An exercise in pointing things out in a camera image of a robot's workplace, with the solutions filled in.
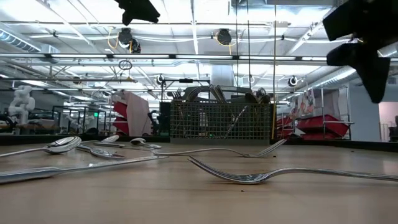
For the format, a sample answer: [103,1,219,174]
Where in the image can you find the silver fork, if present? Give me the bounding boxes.
[152,138,287,159]
[188,155,398,185]
[172,88,185,102]
[185,86,208,103]

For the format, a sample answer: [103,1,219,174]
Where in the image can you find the colourful hanging bags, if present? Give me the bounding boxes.
[290,88,315,119]

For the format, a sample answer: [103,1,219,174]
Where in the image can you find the black wire loop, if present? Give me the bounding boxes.
[118,59,133,71]

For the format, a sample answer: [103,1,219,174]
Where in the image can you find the large silver spoon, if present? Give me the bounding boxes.
[0,136,83,158]

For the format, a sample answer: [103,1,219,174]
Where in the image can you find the grey metal shelf rack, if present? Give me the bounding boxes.
[279,86,354,141]

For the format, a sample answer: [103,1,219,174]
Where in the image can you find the thin black cable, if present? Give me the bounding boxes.
[235,0,239,90]
[246,0,251,91]

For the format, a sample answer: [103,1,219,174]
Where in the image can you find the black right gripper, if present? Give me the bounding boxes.
[322,0,398,104]

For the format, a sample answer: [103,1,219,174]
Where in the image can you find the person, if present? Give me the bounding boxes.
[388,115,398,142]

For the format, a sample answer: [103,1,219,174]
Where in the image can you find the black workstation frame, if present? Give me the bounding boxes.
[52,105,108,135]

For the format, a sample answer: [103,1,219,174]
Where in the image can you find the pink cover cloth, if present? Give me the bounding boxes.
[119,90,152,137]

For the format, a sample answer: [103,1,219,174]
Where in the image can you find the black overhead bar stand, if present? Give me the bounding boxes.
[160,78,211,100]

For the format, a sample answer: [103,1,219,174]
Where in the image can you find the grey mesh silverware basket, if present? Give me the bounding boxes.
[169,85,275,146]

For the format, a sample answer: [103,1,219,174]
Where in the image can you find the red plastic storage bin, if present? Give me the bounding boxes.
[276,116,295,139]
[297,114,350,134]
[113,101,129,119]
[113,116,130,135]
[300,133,343,141]

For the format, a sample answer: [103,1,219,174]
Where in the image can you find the silver ventilation duct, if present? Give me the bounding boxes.
[310,67,358,91]

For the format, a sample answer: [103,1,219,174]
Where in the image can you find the black aluminium table frame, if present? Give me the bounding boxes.
[0,133,398,152]

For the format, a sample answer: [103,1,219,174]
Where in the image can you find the white round column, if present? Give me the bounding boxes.
[211,64,234,91]

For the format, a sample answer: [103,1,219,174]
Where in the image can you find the black equipment cabinet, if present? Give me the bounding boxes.
[159,101,171,136]

